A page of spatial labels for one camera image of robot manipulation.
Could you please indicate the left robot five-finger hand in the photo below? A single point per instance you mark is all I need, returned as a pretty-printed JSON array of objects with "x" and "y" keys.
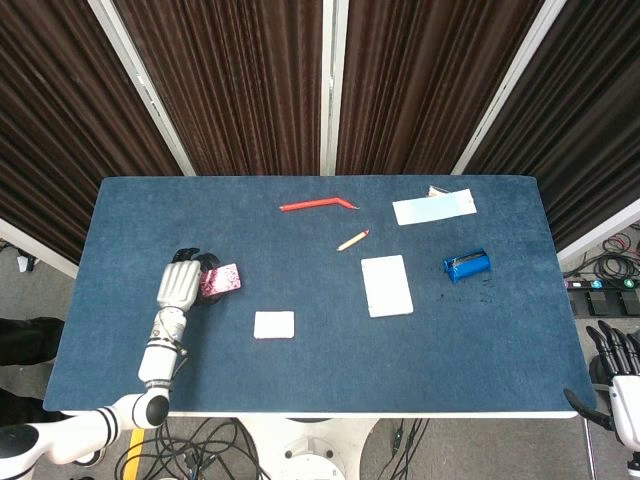
[{"x": 177, "y": 282}]

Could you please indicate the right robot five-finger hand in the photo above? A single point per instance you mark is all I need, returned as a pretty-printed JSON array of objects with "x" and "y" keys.
[{"x": 627, "y": 400}]

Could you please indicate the pink white patterned box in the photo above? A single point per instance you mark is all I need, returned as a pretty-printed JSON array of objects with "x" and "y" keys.
[{"x": 225, "y": 280}]

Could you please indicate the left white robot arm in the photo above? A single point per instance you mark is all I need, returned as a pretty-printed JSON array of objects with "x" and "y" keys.
[{"x": 157, "y": 362}]

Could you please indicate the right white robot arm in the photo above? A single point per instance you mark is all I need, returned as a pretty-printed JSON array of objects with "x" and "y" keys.
[{"x": 635, "y": 462}]

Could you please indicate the black foot pedal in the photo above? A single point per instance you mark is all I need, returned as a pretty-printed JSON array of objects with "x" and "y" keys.
[
  {"x": 602, "y": 303},
  {"x": 631, "y": 303}
]

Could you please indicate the small white rectangular pad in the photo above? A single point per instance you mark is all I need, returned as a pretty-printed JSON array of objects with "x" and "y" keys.
[{"x": 274, "y": 325}]

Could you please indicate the black power strip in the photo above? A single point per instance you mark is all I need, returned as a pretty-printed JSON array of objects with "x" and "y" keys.
[{"x": 597, "y": 285}]

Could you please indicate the blue fabric table mat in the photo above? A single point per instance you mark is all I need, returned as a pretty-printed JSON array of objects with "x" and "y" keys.
[{"x": 300, "y": 360}]

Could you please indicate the small white floor object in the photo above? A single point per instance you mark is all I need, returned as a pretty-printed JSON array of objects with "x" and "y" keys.
[{"x": 25, "y": 263}]

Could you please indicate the red bent stick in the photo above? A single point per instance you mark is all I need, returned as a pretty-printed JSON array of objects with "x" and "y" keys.
[{"x": 310, "y": 204}]

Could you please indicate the yellow floor tape strip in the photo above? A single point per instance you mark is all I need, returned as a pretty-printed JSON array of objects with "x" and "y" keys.
[{"x": 134, "y": 452}]

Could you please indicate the short wooden pencil stub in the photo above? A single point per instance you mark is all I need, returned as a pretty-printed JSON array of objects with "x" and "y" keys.
[{"x": 352, "y": 240}]

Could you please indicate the brown pleated screen panel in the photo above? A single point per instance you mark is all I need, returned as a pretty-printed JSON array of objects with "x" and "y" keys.
[
  {"x": 590, "y": 125},
  {"x": 240, "y": 90},
  {"x": 425, "y": 90},
  {"x": 50, "y": 125}
]

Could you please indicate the blue zippered pouch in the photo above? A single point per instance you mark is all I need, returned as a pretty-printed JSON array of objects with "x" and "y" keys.
[{"x": 467, "y": 267}]

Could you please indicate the white notepad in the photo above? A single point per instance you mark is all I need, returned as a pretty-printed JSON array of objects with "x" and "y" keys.
[{"x": 387, "y": 285}]

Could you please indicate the white paper envelope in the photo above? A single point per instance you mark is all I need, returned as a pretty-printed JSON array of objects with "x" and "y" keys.
[{"x": 432, "y": 210}]

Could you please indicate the small torn paper scrap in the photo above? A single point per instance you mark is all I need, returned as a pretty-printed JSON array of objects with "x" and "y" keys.
[{"x": 434, "y": 190}]

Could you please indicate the white table pedestal base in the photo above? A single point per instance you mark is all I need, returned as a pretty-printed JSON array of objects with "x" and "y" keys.
[{"x": 310, "y": 450}]

